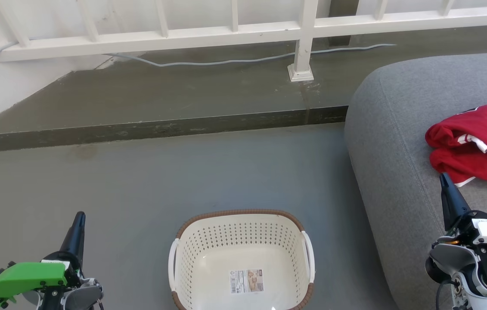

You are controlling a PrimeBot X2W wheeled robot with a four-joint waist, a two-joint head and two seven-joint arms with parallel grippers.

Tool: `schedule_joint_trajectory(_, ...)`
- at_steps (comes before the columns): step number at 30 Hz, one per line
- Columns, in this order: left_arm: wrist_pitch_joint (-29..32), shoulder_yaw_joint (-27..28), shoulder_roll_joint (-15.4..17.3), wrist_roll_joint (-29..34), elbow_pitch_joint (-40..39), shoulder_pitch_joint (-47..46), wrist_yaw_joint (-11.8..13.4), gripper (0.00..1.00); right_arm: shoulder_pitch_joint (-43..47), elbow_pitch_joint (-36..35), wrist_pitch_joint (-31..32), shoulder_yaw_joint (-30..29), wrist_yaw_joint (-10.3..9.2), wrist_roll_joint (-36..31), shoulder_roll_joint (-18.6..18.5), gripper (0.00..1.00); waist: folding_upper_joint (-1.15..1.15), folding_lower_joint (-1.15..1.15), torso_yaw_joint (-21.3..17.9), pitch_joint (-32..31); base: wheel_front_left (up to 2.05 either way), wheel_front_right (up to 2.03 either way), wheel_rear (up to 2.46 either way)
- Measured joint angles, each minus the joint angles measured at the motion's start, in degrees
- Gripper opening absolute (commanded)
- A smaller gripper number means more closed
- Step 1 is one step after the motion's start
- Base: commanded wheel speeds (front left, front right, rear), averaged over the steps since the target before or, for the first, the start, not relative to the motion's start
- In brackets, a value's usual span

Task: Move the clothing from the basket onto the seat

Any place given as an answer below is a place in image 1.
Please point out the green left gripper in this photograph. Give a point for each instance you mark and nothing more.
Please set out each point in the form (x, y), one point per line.
(28, 275)

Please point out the red jersey with white trim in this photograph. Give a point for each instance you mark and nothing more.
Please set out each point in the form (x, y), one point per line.
(476, 125)

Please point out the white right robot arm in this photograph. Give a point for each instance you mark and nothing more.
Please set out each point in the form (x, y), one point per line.
(445, 256)

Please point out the grey fabric sofa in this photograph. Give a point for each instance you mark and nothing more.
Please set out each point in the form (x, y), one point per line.
(398, 129)

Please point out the cream perforated laundry basket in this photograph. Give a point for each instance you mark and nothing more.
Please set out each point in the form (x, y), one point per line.
(209, 267)

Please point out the paper label sticker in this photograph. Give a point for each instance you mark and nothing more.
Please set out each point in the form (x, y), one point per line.
(246, 281)

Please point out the white railing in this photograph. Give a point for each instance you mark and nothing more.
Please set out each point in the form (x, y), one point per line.
(303, 30)

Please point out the dark grey post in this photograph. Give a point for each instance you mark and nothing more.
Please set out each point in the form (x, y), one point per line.
(340, 21)

